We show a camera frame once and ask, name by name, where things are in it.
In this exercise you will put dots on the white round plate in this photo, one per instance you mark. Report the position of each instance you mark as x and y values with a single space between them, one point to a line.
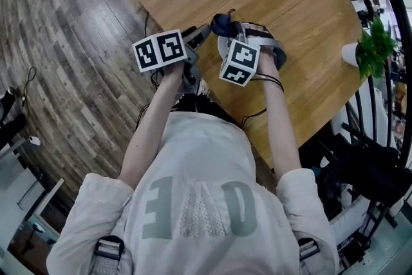
223 46

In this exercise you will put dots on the person's left forearm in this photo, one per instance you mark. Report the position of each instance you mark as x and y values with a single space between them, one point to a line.
148 132

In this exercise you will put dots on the dark blue cloth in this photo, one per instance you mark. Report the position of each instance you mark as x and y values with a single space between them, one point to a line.
223 25

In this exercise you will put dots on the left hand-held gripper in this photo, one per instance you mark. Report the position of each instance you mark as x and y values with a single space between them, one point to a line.
161 50

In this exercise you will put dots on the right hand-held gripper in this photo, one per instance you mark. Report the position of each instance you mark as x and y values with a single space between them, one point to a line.
239 61

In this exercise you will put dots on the white ribbed radiator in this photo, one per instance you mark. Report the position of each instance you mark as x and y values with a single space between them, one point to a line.
351 219

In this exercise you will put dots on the white power adapter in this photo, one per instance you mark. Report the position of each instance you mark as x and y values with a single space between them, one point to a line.
34 140

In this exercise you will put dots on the person's right forearm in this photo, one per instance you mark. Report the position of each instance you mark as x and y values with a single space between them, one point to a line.
280 132

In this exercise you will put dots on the green plant in white pot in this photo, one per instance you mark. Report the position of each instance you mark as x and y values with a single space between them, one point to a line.
375 48

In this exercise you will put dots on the person's white shirt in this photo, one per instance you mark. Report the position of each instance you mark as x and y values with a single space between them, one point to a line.
193 196

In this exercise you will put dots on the black bag on chair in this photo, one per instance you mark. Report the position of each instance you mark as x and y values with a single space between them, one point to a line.
376 170

